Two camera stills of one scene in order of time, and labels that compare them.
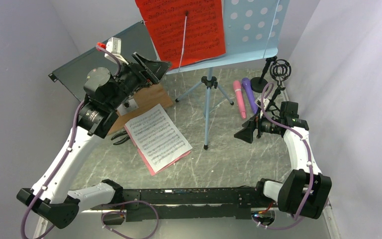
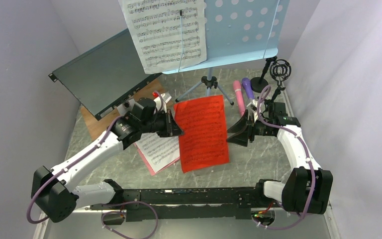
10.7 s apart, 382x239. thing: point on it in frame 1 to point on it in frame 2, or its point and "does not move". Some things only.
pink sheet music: [151, 171] does not move
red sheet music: [164, 20] to [204, 142]
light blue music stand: [253, 31] does not move
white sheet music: [160, 142] does not move
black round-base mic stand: [257, 83] does not move
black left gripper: [155, 69] to [171, 128]
